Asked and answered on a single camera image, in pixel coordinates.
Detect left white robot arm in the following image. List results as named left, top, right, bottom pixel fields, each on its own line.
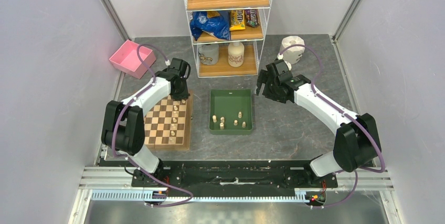
left=101, top=58, right=191, bottom=187

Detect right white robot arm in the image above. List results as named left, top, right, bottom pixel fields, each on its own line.
left=256, top=60, right=382, bottom=187

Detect wooden chess board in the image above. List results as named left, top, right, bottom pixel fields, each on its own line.
left=144, top=91, right=193, bottom=151

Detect white toilet paper roll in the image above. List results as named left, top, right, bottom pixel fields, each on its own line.
left=277, top=36, right=305, bottom=65

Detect grey patterned mug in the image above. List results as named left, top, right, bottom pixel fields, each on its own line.
left=198, top=44, right=219, bottom=65

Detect white patterned bottle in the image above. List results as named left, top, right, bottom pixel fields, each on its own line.
left=228, top=41, right=245, bottom=67

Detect green metal tray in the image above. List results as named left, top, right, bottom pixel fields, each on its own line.
left=209, top=89, right=253, bottom=135

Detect pink plastic bin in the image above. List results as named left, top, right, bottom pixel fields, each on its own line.
left=109, top=40, right=156, bottom=79

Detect brown candy bag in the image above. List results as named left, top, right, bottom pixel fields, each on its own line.
left=245, top=9, right=260, bottom=28

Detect yellow candy bag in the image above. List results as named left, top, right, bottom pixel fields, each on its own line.
left=229, top=9, right=246, bottom=31

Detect blue snack bag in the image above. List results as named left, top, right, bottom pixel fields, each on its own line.
left=189, top=10, right=231, bottom=40

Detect white wire wooden shelf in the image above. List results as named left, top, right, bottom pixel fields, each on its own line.
left=183, top=0, right=273, bottom=78

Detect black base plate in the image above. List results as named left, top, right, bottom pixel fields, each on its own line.
left=153, top=160, right=338, bottom=189

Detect aluminium rail frame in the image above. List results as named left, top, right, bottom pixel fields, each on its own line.
left=69, top=146, right=407, bottom=223

